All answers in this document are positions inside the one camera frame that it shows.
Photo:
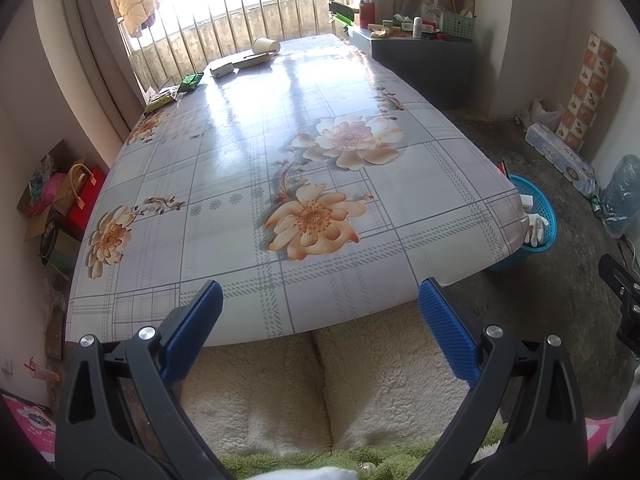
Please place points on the white cotton gloves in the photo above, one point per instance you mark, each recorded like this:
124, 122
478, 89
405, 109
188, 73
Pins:
537, 230

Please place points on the white paper cup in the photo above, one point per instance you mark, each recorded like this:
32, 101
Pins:
265, 46

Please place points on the dark round tin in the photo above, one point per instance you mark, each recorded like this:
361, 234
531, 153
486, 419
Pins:
60, 247

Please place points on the red thermos flask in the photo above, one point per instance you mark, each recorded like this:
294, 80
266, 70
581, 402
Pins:
366, 12

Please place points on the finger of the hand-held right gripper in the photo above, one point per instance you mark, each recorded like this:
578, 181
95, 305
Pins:
622, 282

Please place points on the grey cabinet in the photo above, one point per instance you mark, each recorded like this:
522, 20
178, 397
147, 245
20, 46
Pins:
420, 70

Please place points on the small white box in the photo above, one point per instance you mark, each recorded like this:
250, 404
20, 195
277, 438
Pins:
222, 70

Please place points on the small green packet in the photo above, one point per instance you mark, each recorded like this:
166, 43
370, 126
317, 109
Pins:
190, 83

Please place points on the green black case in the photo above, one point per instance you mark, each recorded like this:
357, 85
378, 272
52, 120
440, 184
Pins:
342, 14

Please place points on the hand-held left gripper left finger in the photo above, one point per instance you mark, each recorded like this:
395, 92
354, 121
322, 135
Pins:
195, 330

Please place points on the person's left leg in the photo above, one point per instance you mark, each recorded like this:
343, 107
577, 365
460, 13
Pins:
260, 400

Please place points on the pink printed bag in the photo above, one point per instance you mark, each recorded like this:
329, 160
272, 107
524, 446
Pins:
27, 425

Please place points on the green fleece blanket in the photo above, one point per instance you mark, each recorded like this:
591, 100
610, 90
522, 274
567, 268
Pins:
300, 462

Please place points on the blue plastic bag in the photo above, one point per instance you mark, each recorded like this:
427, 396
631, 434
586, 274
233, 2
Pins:
622, 195

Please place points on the blue plastic mesh basket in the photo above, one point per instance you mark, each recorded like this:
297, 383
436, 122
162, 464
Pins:
535, 255

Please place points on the small green can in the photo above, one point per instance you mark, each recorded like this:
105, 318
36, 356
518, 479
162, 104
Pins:
596, 205

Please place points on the toilet paper multipack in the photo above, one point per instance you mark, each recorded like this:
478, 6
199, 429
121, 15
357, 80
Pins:
560, 157

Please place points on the metal window railing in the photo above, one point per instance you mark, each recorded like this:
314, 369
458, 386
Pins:
224, 25

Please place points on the green yellow packet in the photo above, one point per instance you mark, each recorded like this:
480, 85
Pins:
161, 101

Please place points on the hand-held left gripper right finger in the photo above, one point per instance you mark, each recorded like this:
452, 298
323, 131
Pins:
450, 335

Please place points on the open cardboard box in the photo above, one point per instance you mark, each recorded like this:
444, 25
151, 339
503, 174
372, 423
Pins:
35, 225

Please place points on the small white roll-on bottle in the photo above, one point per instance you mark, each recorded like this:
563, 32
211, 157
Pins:
418, 27

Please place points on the green plastic storage basket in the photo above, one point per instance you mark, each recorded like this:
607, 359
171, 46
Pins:
457, 27

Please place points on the floral tablecloth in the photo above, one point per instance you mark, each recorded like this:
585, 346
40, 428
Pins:
240, 170

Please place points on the crumpled white plastic bag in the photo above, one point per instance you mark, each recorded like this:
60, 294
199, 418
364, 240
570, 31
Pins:
542, 112

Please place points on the red gift bag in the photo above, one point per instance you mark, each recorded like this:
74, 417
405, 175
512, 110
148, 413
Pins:
85, 205

